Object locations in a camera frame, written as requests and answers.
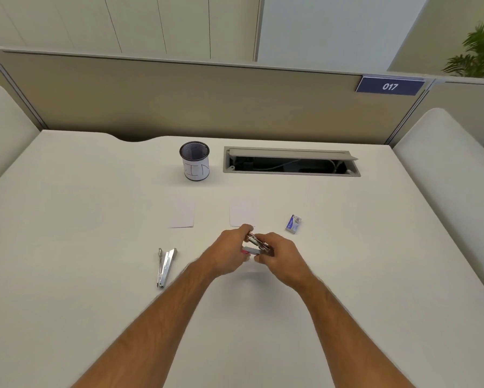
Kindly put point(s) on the mesh pen cup white label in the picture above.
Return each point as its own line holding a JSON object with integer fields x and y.
{"x": 195, "y": 161}

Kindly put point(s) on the person's right forearm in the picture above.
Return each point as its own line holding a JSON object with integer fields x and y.
{"x": 343, "y": 339}

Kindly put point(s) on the green potted plant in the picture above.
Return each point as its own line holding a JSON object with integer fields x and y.
{"x": 474, "y": 52}

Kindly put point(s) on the beige desk partition panel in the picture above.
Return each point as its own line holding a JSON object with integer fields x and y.
{"x": 193, "y": 96}

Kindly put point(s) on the white side divider panel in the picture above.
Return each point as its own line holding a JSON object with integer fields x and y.
{"x": 452, "y": 185}
{"x": 3, "y": 129}

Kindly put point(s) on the person's right fingers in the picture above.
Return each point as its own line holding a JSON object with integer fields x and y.
{"x": 266, "y": 247}

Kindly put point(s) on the person's left forearm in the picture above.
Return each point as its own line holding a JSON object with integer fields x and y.
{"x": 145, "y": 331}

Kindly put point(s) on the person's left hand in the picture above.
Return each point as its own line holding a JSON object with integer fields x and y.
{"x": 221, "y": 252}

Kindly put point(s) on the person's left fingers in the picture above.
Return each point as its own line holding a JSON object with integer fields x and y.
{"x": 245, "y": 234}

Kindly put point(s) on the person's right hand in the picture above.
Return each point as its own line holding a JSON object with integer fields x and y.
{"x": 283, "y": 256}

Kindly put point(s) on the blue desk number sign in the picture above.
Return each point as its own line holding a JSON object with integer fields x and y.
{"x": 389, "y": 85}

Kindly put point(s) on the small blue staple box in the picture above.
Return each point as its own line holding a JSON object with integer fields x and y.
{"x": 293, "y": 223}

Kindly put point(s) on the white paper sheet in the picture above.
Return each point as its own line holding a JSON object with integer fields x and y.
{"x": 242, "y": 213}
{"x": 182, "y": 214}

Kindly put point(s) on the metal stapler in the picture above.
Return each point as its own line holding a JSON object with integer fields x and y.
{"x": 259, "y": 246}

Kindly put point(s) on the silver staple remover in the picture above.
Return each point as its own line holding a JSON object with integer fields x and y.
{"x": 166, "y": 267}

